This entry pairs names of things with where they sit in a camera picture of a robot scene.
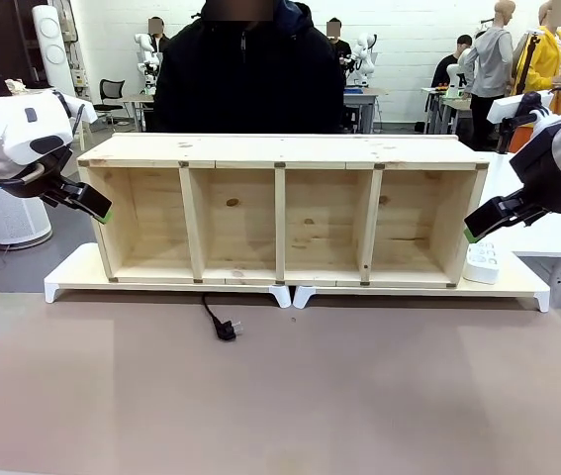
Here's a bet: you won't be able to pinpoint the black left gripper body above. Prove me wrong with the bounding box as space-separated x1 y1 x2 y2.
21 146 87 209

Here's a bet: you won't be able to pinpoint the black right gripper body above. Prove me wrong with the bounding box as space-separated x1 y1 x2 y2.
495 129 561 224

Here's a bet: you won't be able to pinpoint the black power cable with plug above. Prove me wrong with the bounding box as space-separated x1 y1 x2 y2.
202 292 244 342

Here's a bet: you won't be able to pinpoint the white table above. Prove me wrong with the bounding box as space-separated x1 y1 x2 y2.
477 150 561 309

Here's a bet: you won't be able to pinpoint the white power strip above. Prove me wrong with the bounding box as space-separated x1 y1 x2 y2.
462 239 505 286

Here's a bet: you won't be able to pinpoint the white cylindrical air purifier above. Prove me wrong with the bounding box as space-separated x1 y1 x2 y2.
0 183 54 249

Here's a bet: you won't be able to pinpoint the wooden riser board white legs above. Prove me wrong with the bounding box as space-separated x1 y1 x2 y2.
44 242 294 309
292 249 552 314

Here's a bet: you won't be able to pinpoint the black mesh office chair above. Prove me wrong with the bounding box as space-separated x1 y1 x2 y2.
98 78 127 126

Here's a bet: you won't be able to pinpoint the wooden background table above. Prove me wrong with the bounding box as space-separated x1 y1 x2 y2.
121 92 156 134

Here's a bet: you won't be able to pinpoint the mannequin in yellow jacket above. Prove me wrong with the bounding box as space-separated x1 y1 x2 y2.
511 0 561 116

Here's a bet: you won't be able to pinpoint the grey background table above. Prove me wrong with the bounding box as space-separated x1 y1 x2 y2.
341 86 386 135
421 86 475 136

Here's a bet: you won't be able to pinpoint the white tower air conditioner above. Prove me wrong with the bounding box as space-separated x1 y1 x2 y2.
31 4 76 98

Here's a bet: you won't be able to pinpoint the mannequin in grey hoodie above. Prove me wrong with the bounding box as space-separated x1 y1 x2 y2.
471 0 517 150

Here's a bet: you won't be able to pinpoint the small white background robot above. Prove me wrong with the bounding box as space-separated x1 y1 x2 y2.
444 47 474 100

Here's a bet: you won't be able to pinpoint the seated background person in black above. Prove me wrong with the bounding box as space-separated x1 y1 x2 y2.
430 34 475 90

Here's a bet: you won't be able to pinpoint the background person in dark vest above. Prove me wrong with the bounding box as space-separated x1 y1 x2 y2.
147 16 171 54

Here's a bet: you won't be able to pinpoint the pine wood four-compartment shelf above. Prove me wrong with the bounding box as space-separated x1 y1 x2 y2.
76 132 490 290

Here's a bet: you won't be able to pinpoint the person in black hooded jacket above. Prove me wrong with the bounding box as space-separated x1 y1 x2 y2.
153 0 345 135

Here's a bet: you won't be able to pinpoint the background person in black shirt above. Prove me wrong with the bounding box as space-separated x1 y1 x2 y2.
326 18 354 68

